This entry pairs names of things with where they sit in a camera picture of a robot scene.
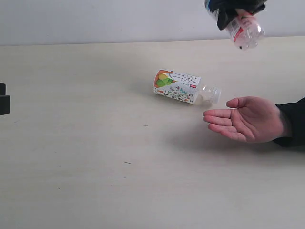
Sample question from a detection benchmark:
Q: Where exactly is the peach drink bottle black cap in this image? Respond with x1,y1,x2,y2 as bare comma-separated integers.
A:
204,0,264,50

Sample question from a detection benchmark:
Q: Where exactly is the fruit tea bottle white label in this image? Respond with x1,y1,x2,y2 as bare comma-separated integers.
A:
152,68,222,105

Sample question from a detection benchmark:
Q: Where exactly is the person's open hand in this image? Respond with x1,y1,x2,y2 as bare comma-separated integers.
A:
203,96,292,143

